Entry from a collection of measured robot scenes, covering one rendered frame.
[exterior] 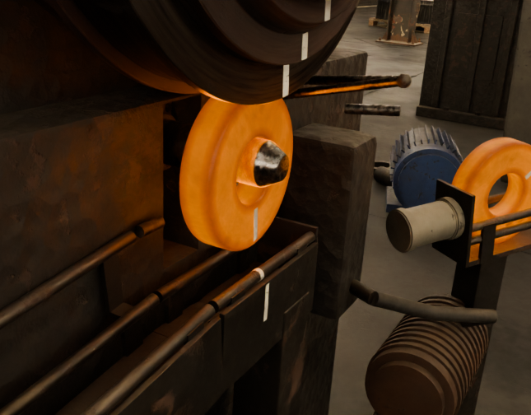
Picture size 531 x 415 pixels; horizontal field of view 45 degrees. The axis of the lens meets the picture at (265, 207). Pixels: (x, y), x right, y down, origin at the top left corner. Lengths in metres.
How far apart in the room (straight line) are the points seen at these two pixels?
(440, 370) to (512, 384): 0.99
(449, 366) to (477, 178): 0.25
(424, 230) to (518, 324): 1.29
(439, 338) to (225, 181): 0.47
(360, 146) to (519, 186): 0.30
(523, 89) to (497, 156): 2.40
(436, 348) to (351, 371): 0.88
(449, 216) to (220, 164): 0.44
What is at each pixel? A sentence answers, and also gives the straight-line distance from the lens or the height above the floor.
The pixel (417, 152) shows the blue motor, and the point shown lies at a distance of 2.65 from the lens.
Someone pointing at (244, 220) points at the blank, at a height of 0.77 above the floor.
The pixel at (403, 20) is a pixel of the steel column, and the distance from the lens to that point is 9.48.
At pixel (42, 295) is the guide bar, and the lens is 0.52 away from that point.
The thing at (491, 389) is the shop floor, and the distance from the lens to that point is 1.82.
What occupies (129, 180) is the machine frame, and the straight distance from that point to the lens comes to 0.58.
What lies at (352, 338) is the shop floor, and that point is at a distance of 1.90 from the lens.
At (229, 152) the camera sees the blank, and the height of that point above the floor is 0.84.
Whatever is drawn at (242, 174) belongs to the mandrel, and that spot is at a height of 0.82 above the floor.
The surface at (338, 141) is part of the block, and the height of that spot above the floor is 0.80.
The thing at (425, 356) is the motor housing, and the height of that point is 0.53.
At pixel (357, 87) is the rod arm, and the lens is 0.63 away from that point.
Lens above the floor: 1.00
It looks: 21 degrees down
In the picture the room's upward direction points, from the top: 3 degrees clockwise
